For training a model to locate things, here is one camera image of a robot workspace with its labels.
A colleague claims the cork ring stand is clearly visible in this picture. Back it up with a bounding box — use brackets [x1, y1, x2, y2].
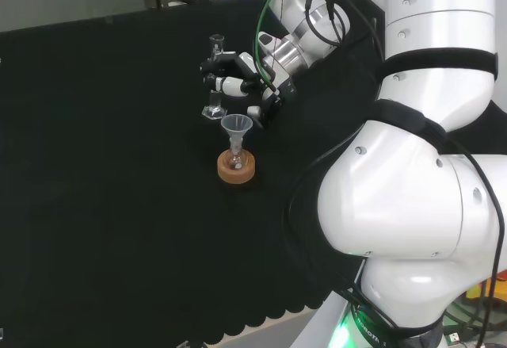
[216, 148, 257, 185]

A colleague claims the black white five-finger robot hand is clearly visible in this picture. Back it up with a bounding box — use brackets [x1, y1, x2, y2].
[200, 33, 297, 129]

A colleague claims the clear glass graduated cylinder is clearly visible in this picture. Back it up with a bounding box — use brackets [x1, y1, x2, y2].
[200, 33, 228, 120]

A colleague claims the yellow stop button box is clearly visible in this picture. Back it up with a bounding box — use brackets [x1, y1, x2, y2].
[465, 270, 507, 300]

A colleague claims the clear plastic funnel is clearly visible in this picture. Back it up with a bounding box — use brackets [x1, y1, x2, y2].
[219, 113, 253, 149]

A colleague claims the green cable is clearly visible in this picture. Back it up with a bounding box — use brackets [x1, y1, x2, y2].
[253, 0, 287, 90]

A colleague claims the black bench cloth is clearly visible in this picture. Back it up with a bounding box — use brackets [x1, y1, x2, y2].
[0, 0, 507, 346]

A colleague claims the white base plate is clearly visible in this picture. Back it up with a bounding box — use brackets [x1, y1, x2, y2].
[292, 290, 354, 348]

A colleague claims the small round-bottom glass flask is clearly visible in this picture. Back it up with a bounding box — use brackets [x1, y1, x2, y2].
[226, 144, 249, 171]

